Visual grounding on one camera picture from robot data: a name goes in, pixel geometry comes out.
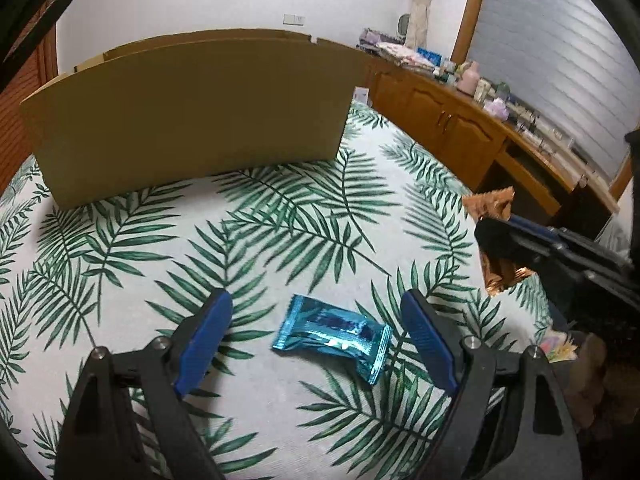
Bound leaf print blanket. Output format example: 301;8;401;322
0;100;563;480

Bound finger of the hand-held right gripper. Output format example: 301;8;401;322
507;215;567;247
474;218;562;273

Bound purple patterned box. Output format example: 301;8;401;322
358;28;397;52

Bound brown cardboard box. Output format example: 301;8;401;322
20;28;374;210

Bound grey window blind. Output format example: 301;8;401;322
467;0;640;187

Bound row of small desk items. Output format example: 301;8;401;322
505;94;592;162

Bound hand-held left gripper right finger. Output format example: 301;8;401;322
400;287;583;480

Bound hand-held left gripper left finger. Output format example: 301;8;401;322
52;287;235;480

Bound cream curtain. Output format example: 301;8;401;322
404;0;444;52

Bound folded floral cloth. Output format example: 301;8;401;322
375;41;437;72

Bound brown slatted wardrobe door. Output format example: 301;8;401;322
0;0;59;192

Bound light purple pouch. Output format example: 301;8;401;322
483;98;510;121

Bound teal foil snack packet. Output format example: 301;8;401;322
271;294;394;386

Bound wooden cabinet desk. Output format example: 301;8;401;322
350;50;621;242

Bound wooden window frame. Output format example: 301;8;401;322
450;0;640;201

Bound copper foil snack packet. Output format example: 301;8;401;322
461;186;537;297

